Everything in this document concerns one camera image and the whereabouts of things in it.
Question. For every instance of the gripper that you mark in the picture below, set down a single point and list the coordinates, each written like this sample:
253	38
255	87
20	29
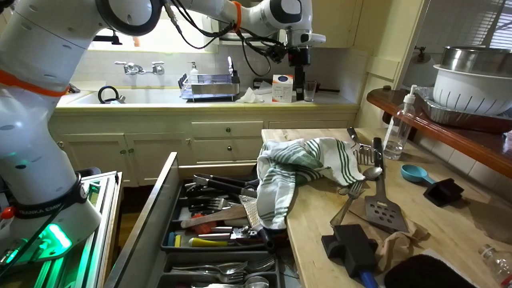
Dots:
299	56

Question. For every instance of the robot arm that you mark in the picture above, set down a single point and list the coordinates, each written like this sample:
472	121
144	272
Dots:
36	120

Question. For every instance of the white green striped towel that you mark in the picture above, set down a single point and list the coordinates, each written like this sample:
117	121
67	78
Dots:
280	168

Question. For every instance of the paper towel roll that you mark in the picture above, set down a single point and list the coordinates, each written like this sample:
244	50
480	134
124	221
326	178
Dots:
418	72

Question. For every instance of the drinking glass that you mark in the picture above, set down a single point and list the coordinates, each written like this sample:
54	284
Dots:
309	91

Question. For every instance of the white carton box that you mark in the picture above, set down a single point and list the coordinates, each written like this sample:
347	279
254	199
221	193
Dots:
282	88

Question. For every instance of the crumpled white paper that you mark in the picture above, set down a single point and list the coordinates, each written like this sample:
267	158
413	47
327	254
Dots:
250	96

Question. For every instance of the metal dish rack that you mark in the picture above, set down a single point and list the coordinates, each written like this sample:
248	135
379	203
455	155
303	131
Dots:
210	84

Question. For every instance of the soap dispenser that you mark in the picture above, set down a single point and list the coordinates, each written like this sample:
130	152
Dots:
194	70

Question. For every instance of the clear spray bottle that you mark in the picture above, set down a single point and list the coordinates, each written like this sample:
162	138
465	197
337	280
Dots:
398	132

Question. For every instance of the metal spoon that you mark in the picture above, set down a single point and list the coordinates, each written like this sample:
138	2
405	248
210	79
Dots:
371	173

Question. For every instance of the window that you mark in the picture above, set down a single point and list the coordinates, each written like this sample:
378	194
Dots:
160	40

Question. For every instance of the black tongs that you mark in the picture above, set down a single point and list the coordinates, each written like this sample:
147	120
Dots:
224	184

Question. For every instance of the sink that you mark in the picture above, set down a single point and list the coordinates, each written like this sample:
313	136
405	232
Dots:
152	96

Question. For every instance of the metal fork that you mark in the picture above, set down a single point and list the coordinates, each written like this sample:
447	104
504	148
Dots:
348	202

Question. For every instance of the cream kitchen cabinet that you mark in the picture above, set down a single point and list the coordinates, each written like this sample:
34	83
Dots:
160	140

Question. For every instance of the blue measuring scoop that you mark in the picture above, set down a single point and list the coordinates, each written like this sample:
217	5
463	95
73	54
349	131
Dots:
412	172

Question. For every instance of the window blinds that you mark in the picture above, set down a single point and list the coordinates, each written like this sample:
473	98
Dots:
460	24

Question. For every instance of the foil baking tray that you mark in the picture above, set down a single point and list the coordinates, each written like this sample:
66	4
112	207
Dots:
452	118

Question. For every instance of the white colander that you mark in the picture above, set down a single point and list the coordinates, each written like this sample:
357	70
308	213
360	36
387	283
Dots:
468	94

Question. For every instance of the black slotted spatula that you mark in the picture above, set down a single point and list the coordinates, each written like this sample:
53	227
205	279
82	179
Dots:
384	210

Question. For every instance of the metal mixing bowl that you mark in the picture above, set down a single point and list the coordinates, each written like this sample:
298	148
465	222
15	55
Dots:
476	60

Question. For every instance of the wooden spatula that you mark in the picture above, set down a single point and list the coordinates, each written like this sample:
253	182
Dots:
216	215

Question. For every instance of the wooden shelf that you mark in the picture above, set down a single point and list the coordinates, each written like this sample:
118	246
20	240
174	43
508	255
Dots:
460	138

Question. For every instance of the metal can opener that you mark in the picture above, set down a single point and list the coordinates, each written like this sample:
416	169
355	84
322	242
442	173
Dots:
236	232

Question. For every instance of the small black block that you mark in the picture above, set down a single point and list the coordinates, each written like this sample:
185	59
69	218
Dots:
443	192

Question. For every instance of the black utensil tray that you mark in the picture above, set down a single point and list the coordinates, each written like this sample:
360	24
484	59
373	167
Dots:
180	240

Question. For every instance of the heap of forks and spoons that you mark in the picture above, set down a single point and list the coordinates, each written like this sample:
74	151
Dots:
228	271

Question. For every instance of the grey cutlery tray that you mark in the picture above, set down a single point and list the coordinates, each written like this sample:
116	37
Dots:
176	260

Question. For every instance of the open kitchen drawer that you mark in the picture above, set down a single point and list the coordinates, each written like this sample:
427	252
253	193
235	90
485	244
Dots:
144	240

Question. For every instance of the black cloth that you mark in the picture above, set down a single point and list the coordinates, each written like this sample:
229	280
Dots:
424	274

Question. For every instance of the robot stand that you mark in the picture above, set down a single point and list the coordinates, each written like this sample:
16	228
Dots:
100	224

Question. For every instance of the clear plastic bottle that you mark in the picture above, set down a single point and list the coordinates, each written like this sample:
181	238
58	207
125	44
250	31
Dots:
498	264

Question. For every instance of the cream wall cabinet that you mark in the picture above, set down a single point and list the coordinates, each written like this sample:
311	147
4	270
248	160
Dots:
336	24

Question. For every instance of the wall tap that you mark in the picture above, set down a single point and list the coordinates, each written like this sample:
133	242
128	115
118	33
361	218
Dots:
134	68

